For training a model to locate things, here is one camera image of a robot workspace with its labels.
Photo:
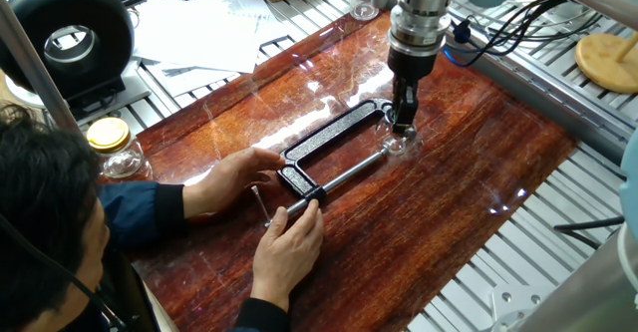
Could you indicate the person's right hand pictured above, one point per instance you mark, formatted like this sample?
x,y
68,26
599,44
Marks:
x,y
289,257

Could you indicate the black C-clamp with steel screw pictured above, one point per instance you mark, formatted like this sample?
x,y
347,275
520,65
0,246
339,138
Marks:
x,y
299,177

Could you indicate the gold metal jar lid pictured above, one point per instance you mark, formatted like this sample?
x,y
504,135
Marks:
x,y
108,133

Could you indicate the round wooden disc stand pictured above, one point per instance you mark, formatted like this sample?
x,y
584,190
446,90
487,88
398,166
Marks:
x,y
603,65

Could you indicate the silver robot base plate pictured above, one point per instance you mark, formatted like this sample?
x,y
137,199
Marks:
x,y
518,302

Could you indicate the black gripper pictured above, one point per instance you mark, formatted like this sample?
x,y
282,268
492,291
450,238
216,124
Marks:
x,y
411,63

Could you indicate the person's left hand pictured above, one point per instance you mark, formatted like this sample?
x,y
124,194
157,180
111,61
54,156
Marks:
x,y
229,177

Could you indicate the white paper sheet with drawing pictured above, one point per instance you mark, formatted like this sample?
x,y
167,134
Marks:
x,y
194,80

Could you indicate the black table side panel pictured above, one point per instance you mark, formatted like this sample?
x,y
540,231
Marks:
x,y
129,292

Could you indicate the person's left forearm blue sleeve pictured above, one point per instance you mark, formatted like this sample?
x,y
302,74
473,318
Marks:
x,y
139,212

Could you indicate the small clear glass jar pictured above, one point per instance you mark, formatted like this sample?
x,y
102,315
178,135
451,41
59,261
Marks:
x,y
396,145

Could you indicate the person's head black hair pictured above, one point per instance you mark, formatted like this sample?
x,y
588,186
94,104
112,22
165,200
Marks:
x,y
40,182

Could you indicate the grey metal base plate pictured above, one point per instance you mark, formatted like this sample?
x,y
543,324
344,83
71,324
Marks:
x,y
134,93

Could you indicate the clear glass storage jar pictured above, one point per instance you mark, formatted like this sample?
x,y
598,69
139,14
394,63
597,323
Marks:
x,y
122,162

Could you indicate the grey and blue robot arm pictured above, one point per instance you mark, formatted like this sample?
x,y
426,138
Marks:
x,y
418,23

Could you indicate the person's right forearm dark sleeve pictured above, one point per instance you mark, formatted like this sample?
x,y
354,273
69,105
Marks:
x,y
259,319

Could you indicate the white round jar lid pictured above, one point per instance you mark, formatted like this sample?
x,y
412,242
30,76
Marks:
x,y
412,132

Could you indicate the aluminium frame post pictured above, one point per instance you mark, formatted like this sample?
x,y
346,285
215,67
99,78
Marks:
x,y
37,73

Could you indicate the white printed paper sheets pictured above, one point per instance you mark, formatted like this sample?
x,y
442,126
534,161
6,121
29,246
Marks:
x,y
199,33

